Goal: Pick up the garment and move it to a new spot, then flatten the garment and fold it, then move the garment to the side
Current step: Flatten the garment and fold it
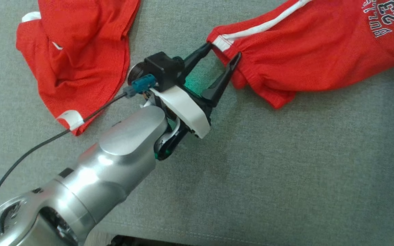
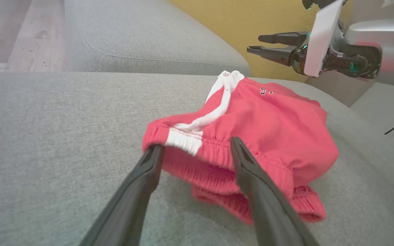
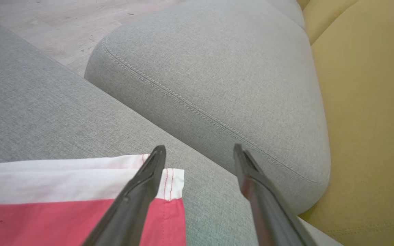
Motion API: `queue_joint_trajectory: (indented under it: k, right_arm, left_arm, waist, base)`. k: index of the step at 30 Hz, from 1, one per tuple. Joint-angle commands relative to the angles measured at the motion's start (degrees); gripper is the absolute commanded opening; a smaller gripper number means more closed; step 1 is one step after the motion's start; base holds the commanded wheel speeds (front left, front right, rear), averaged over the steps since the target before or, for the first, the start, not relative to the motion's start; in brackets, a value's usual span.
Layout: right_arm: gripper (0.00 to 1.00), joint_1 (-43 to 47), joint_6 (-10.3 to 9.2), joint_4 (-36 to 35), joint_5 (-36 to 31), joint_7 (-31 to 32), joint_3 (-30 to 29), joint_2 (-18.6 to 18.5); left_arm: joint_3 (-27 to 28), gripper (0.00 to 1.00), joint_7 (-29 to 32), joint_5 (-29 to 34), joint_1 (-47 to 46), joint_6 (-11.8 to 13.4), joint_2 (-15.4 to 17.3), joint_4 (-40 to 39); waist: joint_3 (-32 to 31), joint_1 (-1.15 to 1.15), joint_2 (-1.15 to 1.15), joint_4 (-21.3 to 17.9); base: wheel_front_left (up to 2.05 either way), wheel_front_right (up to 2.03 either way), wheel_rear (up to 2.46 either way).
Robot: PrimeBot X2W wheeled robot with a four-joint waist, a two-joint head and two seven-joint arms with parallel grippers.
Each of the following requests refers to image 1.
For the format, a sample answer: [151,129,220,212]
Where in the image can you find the red white basketball jersey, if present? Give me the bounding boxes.
[16,0,141,136]

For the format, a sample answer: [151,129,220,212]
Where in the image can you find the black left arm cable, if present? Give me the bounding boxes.
[0,93,129,221]

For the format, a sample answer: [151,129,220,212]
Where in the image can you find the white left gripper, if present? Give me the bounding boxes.
[127,42,242,162]

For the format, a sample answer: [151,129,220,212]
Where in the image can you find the red basketball shorts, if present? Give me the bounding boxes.
[207,0,394,110]

